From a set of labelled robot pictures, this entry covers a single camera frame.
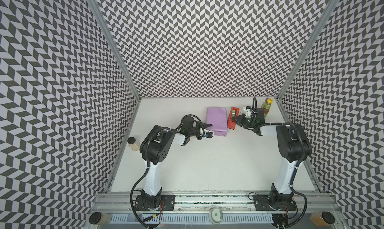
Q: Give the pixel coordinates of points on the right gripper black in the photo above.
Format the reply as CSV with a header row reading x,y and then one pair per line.
x,y
243,121

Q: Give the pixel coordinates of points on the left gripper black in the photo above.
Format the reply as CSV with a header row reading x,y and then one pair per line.
x,y
206,125

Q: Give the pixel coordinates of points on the pink wrapping paper sheet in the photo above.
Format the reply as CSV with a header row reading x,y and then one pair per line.
x,y
217,117

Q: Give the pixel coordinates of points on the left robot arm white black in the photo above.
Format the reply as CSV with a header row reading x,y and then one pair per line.
x,y
156,146

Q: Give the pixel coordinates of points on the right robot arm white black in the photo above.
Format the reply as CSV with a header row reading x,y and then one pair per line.
x,y
294,148

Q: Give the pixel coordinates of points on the red tape dispenser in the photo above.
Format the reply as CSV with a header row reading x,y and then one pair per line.
x,y
234,112

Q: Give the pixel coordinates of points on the green sauce bottle yellow cap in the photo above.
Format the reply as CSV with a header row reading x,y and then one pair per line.
x,y
266,106

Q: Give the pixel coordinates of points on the small jar black lid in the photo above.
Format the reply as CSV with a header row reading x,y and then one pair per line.
x,y
133,143

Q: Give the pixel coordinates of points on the round white button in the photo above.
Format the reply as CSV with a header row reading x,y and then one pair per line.
x,y
216,216

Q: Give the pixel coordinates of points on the right corner jar black lid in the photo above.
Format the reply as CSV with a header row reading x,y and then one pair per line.
x,y
322,218

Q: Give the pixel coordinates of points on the corner jar black lid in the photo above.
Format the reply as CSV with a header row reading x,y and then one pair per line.
x,y
322,218
100,219

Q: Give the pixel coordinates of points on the left corner jar black lid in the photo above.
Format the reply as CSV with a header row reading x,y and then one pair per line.
x,y
100,219

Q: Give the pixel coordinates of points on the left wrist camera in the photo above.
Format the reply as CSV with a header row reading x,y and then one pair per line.
x,y
206,135

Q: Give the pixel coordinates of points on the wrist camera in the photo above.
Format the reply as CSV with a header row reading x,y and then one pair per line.
x,y
248,111
206,135

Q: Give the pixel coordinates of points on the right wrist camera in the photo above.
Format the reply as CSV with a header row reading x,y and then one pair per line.
x,y
248,111

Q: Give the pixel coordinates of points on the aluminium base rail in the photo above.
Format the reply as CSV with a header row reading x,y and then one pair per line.
x,y
187,202

